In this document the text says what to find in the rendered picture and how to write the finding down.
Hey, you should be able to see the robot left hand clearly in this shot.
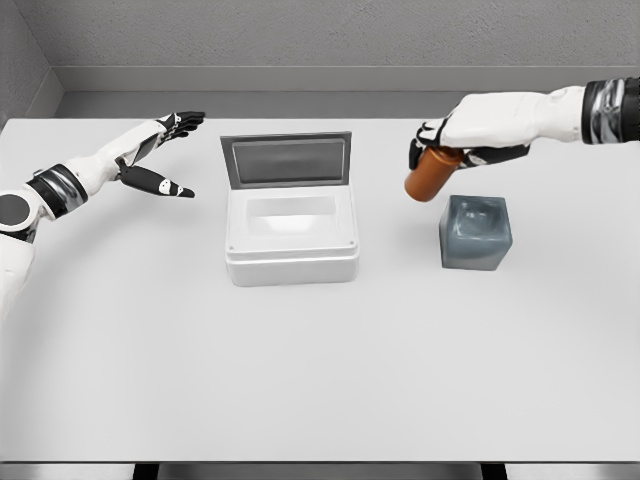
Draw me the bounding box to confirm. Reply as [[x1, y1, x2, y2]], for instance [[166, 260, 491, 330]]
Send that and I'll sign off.
[[102, 111, 207, 200]]

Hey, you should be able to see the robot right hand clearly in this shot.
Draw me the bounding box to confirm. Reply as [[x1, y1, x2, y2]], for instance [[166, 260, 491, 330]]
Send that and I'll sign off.
[[408, 94, 540, 172]]

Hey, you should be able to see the brown cylindrical bottle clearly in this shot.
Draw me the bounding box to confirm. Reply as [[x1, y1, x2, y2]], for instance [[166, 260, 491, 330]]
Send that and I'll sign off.
[[403, 144, 465, 204]]

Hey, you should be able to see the grey cube-shaped container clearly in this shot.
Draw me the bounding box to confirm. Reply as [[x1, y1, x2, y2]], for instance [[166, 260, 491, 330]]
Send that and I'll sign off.
[[438, 194, 514, 273]]

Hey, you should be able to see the white box with hinged lid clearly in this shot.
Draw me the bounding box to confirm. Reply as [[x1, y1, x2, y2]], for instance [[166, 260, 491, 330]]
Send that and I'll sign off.
[[219, 131, 361, 289]]

